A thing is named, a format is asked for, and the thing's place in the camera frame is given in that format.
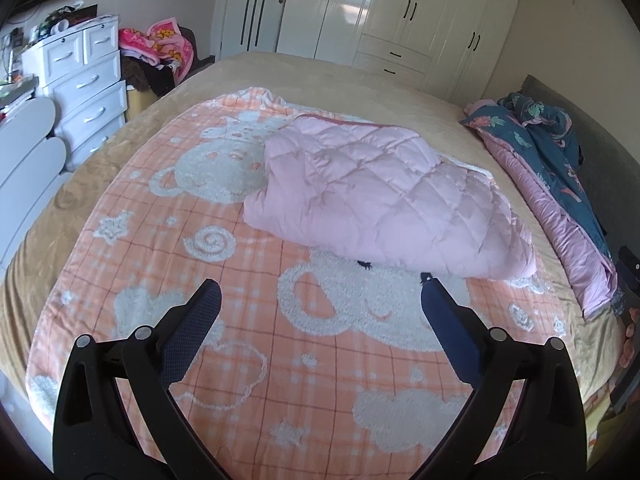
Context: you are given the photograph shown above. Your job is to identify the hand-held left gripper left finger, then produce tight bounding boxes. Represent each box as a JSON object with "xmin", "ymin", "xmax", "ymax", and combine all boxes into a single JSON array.
[{"xmin": 51, "ymin": 279, "xmax": 222, "ymax": 480}]

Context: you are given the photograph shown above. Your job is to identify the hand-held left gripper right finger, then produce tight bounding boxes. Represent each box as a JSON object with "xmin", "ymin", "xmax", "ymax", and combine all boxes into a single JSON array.
[{"xmin": 419, "ymin": 272, "xmax": 586, "ymax": 480}]

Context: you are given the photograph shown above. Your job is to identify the pink quilted jacket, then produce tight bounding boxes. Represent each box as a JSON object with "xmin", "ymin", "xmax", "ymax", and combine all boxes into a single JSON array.
[{"xmin": 242, "ymin": 114, "xmax": 538, "ymax": 281}]

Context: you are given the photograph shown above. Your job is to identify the pile of dark clothes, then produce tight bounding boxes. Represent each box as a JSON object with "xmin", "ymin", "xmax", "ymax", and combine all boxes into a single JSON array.
[{"xmin": 122, "ymin": 27, "xmax": 201, "ymax": 97}]

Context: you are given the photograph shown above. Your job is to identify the grey headboard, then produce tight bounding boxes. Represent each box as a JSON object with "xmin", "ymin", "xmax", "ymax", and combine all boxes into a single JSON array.
[{"xmin": 520, "ymin": 75, "xmax": 640, "ymax": 261}]

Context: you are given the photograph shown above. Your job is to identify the orange printed blanket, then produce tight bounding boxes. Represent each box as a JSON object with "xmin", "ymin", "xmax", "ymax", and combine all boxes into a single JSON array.
[{"xmin": 25, "ymin": 87, "xmax": 581, "ymax": 480}]

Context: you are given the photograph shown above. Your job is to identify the blue floral quilt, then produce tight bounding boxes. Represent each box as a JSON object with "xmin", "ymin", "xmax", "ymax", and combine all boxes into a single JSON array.
[{"xmin": 460, "ymin": 91, "xmax": 621, "ymax": 321}]

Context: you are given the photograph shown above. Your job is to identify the white rounded panel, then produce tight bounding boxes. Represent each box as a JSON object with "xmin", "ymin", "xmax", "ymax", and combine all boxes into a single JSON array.
[
  {"xmin": 0, "ymin": 97, "xmax": 56, "ymax": 186},
  {"xmin": 0, "ymin": 137, "xmax": 68, "ymax": 266}
]

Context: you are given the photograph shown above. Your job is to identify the beige bin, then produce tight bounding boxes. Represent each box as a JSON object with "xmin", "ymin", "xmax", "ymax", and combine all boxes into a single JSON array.
[{"xmin": 125, "ymin": 85, "xmax": 152, "ymax": 121}]

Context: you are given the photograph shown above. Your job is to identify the bed with beige sheet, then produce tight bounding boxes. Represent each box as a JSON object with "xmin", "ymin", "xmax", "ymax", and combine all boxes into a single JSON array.
[{"xmin": 0, "ymin": 50, "xmax": 631, "ymax": 480}]

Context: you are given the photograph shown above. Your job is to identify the white chest of drawers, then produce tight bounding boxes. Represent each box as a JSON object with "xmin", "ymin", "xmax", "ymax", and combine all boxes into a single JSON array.
[{"xmin": 21, "ymin": 14, "xmax": 128, "ymax": 171}]

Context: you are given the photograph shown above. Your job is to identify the pink cartoon blanket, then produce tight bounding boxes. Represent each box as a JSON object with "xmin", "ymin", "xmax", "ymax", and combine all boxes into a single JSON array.
[{"xmin": 118, "ymin": 19, "xmax": 195, "ymax": 78}]

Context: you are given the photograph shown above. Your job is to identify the white door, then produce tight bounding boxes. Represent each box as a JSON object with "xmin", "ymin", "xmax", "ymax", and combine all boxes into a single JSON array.
[{"xmin": 220, "ymin": 0, "xmax": 291, "ymax": 61}]

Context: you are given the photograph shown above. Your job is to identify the white wardrobe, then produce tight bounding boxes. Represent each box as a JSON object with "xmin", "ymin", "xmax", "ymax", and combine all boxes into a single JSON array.
[{"xmin": 277, "ymin": 0, "xmax": 526, "ymax": 106}]

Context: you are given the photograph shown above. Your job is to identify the clutter on drawers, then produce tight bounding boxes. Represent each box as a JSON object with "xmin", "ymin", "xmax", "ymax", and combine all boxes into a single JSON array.
[{"xmin": 20, "ymin": 4, "xmax": 98, "ymax": 48}]

